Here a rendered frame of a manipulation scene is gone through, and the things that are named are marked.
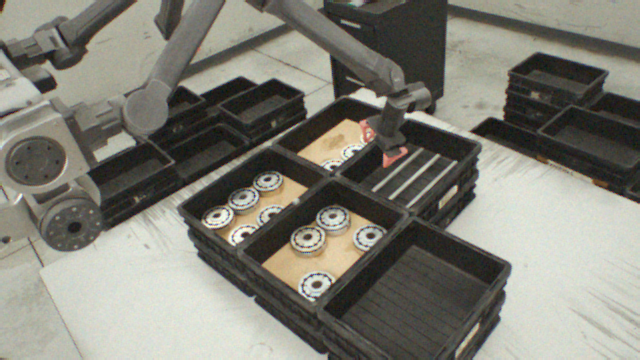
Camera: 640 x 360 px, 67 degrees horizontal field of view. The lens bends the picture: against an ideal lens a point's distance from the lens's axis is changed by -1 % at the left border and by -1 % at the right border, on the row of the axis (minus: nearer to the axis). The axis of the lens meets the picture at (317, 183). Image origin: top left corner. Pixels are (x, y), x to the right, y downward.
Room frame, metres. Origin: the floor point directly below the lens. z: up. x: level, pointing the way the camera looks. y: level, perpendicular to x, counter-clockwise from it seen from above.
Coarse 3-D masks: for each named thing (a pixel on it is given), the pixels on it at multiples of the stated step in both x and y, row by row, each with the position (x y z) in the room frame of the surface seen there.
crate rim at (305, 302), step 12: (336, 180) 1.15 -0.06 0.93; (312, 192) 1.12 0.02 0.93; (360, 192) 1.08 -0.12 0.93; (300, 204) 1.07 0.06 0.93; (384, 204) 1.01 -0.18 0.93; (408, 216) 0.95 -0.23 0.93; (264, 228) 0.99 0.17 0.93; (396, 228) 0.91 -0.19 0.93; (252, 240) 0.95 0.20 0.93; (384, 240) 0.88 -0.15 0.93; (240, 252) 0.91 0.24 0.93; (252, 264) 0.86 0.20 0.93; (264, 276) 0.83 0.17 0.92; (276, 276) 0.81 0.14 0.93; (288, 288) 0.77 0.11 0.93; (300, 300) 0.73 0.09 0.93
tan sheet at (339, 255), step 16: (352, 224) 1.05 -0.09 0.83; (368, 224) 1.04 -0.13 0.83; (336, 240) 1.00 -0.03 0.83; (352, 240) 0.99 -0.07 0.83; (272, 256) 0.97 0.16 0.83; (288, 256) 0.96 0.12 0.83; (320, 256) 0.94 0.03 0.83; (336, 256) 0.94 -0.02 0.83; (352, 256) 0.93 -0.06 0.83; (272, 272) 0.91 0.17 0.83; (288, 272) 0.90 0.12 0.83; (304, 272) 0.90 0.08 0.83; (336, 272) 0.88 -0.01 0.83
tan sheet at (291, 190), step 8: (288, 184) 1.29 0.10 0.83; (296, 184) 1.29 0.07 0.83; (280, 192) 1.26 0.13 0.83; (288, 192) 1.25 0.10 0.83; (296, 192) 1.25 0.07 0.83; (264, 200) 1.23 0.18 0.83; (272, 200) 1.22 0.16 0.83; (280, 200) 1.22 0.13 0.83; (288, 200) 1.21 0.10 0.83; (240, 216) 1.17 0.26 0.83; (248, 216) 1.16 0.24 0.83; (256, 216) 1.16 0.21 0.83; (240, 224) 1.13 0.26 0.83; (256, 224) 1.12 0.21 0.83
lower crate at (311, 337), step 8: (248, 280) 0.91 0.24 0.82; (256, 288) 0.88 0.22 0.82; (256, 296) 0.92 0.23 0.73; (264, 296) 0.85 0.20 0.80; (264, 304) 0.89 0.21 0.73; (272, 304) 0.86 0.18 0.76; (272, 312) 0.86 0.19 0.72; (280, 312) 0.83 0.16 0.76; (288, 312) 0.78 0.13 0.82; (280, 320) 0.83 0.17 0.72; (288, 320) 0.80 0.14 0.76; (296, 320) 0.76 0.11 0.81; (288, 328) 0.80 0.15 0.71; (296, 328) 0.78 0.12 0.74; (304, 328) 0.74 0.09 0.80; (304, 336) 0.76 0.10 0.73; (312, 336) 0.73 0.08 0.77; (320, 336) 0.70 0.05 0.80; (312, 344) 0.74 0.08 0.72; (320, 344) 0.71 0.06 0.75; (320, 352) 0.71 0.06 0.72
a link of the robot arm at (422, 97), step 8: (392, 72) 1.05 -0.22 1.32; (400, 72) 1.06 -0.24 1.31; (392, 80) 1.04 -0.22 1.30; (400, 80) 1.05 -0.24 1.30; (400, 88) 1.03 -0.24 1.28; (408, 88) 1.07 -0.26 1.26; (416, 88) 1.08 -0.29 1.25; (424, 88) 1.08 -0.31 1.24; (376, 96) 1.08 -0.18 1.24; (416, 96) 1.05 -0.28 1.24; (424, 96) 1.06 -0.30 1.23; (416, 104) 1.04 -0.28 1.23; (424, 104) 1.05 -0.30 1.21; (408, 112) 1.05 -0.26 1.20
